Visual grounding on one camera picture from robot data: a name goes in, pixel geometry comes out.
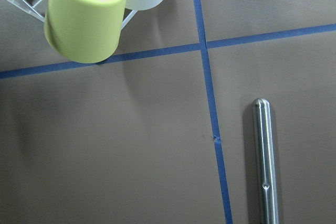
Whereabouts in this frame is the lime green cup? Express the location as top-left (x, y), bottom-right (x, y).
top-left (44, 0), bottom-right (126, 63)

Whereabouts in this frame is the stainless steel muddler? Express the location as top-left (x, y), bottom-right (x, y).
top-left (253, 98), bottom-right (280, 223)

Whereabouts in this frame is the white wire cup rack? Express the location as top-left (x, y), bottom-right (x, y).
top-left (0, 0), bottom-right (138, 30)

